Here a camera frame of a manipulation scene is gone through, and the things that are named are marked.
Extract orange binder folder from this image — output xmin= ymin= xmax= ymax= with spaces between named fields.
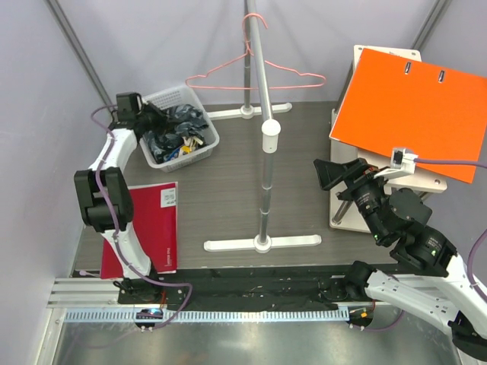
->
xmin=329 ymin=49 xmax=486 ymax=161

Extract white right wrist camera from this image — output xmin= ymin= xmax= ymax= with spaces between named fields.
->
xmin=374 ymin=148 xmax=419 ymax=180

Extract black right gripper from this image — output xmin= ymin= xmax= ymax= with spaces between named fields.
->
xmin=311 ymin=156 xmax=390 ymax=241

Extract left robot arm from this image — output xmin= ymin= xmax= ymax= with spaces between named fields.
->
xmin=74 ymin=92 xmax=164 ymax=303

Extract white wooden shelf stand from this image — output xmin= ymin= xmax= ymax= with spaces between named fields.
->
xmin=329 ymin=45 xmax=447 ymax=233

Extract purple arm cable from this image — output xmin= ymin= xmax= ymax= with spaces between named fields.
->
xmin=414 ymin=157 xmax=487 ymax=290
xmin=90 ymin=105 xmax=194 ymax=330

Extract white slotted cable duct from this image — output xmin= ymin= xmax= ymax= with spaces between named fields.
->
xmin=64 ymin=307 xmax=349 ymax=324

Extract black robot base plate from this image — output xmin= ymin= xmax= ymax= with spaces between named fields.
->
xmin=114 ymin=265 xmax=371 ymax=312

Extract white perforated plastic basket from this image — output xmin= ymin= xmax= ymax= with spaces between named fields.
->
xmin=139 ymin=85 xmax=219 ymax=173

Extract pink wire hanger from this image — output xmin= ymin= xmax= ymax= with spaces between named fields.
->
xmin=185 ymin=12 xmax=326 ymax=90

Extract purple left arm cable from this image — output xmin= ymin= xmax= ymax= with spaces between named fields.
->
xmin=90 ymin=105 xmax=194 ymax=330

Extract grey clothes rack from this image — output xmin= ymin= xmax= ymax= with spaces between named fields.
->
xmin=203 ymin=1 xmax=322 ymax=253

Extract red notebook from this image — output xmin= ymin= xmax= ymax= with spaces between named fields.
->
xmin=100 ymin=181 xmax=179 ymax=279

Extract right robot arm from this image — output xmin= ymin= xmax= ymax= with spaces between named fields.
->
xmin=314 ymin=158 xmax=486 ymax=361

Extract dark shark-print shorts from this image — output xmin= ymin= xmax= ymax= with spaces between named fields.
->
xmin=144 ymin=104 xmax=208 ymax=163

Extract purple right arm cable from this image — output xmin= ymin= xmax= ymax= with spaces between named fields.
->
xmin=414 ymin=157 xmax=487 ymax=290

